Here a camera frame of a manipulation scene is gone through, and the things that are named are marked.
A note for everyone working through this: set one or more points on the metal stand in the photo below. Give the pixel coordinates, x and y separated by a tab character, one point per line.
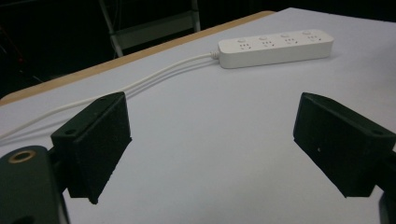
152	26

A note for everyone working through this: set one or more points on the white table cover sheet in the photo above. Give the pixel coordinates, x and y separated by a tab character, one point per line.
218	140

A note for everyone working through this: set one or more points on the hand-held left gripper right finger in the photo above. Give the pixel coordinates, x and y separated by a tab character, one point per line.
339	146

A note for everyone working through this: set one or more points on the white power strip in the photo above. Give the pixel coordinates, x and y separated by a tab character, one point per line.
274	49

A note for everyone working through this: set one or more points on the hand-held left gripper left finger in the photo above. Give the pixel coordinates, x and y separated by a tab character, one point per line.
93	143

